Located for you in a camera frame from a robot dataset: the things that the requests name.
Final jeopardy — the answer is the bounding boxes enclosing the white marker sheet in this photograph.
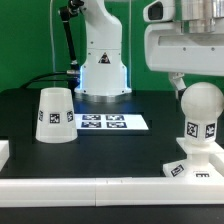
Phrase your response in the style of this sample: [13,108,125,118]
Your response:
[75,114,148,130]

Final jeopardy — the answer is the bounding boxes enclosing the white front rail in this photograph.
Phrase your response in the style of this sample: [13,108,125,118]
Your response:
[0,178,224,207]

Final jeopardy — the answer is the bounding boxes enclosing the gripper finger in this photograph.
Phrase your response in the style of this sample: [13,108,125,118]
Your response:
[168,72,186,100]

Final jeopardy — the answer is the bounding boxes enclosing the white right rail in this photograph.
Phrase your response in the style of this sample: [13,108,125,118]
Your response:
[210,154,224,177]

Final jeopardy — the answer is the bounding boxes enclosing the white lamp base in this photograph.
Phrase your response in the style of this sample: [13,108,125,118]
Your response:
[163,137,222,178]

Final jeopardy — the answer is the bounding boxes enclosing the white lamp bulb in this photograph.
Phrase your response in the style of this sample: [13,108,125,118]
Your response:
[181,82,224,145]

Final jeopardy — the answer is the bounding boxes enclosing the white lamp shade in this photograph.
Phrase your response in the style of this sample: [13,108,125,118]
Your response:
[36,87,78,143]

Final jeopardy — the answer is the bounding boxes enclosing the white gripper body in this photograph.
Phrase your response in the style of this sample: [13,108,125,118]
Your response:
[144,23,224,76]

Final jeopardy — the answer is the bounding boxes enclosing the white rail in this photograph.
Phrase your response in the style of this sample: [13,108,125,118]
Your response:
[210,154,224,177]
[0,178,224,207]
[0,140,9,171]

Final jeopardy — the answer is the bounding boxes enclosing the white left rail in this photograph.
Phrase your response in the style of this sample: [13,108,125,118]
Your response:
[0,140,9,171]

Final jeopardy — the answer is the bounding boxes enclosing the black cable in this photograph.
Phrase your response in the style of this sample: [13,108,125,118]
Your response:
[19,70,81,89]

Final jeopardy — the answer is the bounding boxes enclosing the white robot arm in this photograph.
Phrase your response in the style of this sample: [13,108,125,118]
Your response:
[75,0,224,102]

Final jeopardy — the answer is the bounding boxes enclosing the white cable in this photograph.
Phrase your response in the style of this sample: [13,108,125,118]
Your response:
[49,0,57,88]

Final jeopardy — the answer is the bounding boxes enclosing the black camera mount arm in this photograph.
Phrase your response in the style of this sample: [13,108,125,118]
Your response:
[59,0,84,71]

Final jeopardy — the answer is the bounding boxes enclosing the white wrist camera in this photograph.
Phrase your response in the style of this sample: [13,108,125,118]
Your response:
[143,0,175,22]

